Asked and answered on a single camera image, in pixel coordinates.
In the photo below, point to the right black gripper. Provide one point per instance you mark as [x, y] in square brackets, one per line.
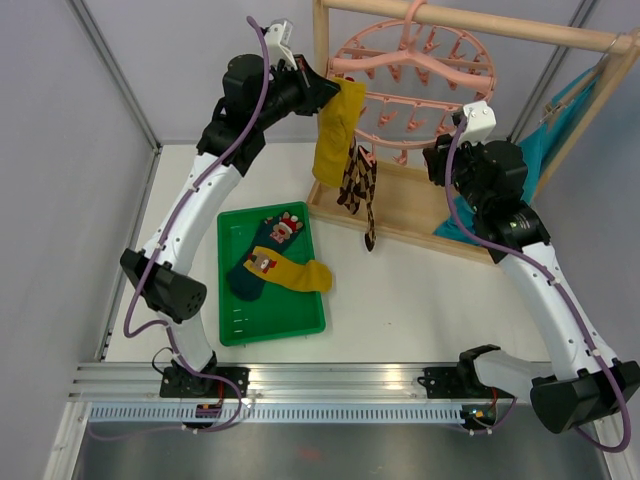
[438, 157]

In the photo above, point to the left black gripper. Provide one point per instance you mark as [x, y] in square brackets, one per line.
[316, 91]

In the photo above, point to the brown argyle sock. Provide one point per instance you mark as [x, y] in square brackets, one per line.
[371, 210]
[356, 182]

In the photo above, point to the pink round clip hanger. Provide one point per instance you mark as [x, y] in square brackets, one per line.
[417, 75]

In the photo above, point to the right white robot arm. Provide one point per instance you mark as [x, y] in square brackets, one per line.
[586, 380]

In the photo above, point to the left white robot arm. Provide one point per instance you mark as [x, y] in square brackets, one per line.
[257, 93]

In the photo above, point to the teal cloth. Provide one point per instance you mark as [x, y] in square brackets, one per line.
[538, 146]

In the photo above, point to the wooden clothes rack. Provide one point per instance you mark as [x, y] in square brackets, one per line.
[407, 207]

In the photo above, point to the teal reindeer sock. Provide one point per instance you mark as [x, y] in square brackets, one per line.
[273, 237]

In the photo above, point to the green plastic tray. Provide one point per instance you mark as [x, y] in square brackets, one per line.
[250, 308]

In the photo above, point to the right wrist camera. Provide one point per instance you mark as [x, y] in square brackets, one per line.
[480, 122]

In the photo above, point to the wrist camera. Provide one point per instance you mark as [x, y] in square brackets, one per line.
[277, 38]
[480, 122]

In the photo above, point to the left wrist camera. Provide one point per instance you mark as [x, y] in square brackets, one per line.
[277, 38]

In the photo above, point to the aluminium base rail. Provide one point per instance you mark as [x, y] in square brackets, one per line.
[275, 382]

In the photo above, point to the white cable duct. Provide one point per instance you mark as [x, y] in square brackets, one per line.
[291, 413]

